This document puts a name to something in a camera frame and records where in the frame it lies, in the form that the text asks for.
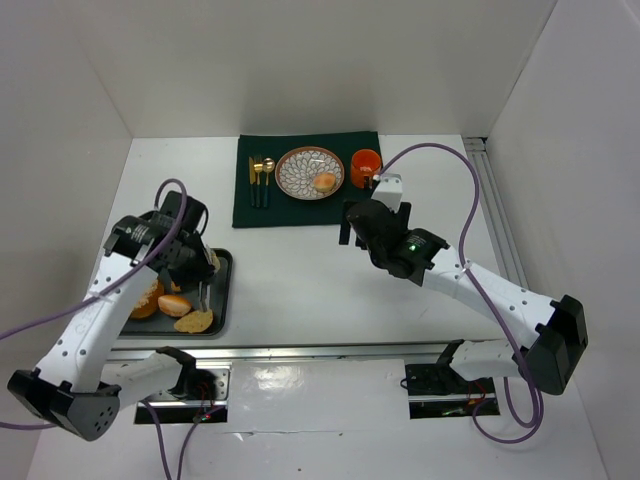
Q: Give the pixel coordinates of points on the gold knife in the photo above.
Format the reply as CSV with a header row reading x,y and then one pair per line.
x,y
252,177

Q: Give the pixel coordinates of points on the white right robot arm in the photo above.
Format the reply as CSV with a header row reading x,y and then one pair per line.
x,y
545,338

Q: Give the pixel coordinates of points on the speckled flat bread slice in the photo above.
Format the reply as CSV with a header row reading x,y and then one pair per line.
x,y
195,322

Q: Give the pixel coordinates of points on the aluminium side rail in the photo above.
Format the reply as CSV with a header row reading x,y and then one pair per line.
x,y
502,238

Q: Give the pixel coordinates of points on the orange mug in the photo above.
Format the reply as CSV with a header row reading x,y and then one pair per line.
x,y
365,164

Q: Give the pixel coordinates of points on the oval glossy orange bun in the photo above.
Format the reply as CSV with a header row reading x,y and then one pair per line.
x,y
174,306

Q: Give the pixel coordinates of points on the black baking tray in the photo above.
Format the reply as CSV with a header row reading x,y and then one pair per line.
x,y
161,325

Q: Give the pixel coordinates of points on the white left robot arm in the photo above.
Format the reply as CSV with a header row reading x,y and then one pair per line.
x,y
70,387

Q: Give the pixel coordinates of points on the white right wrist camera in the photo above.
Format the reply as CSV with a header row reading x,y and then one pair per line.
x,y
388,190

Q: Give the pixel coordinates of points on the stainless steel serving tongs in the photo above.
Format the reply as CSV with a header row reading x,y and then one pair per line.
x,y
204,296

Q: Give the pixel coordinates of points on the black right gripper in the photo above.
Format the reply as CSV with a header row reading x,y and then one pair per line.
x,y
357,220

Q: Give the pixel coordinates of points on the large sugar-crusted orange bun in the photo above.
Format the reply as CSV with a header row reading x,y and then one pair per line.
x,y
147,305

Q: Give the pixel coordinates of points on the gold spoon black handle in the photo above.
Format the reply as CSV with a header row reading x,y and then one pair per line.
x,y
268,167

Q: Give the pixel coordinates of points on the dark green placemat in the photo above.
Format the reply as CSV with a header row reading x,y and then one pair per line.
x,y
282,209

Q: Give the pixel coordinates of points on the patterned ceramic plate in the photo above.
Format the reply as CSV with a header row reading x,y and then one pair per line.
x,y
296,169

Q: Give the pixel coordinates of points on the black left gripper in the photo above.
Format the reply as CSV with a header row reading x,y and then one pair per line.
x,y
198,270

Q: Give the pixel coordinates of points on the round golden bun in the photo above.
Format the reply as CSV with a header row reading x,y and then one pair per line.
x,y
324,182

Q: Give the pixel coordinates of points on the gold fork black handle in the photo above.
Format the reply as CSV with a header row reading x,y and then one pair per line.
x,y
258,169

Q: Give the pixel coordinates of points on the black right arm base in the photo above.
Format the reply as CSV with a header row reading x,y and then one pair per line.
x,y
436,391

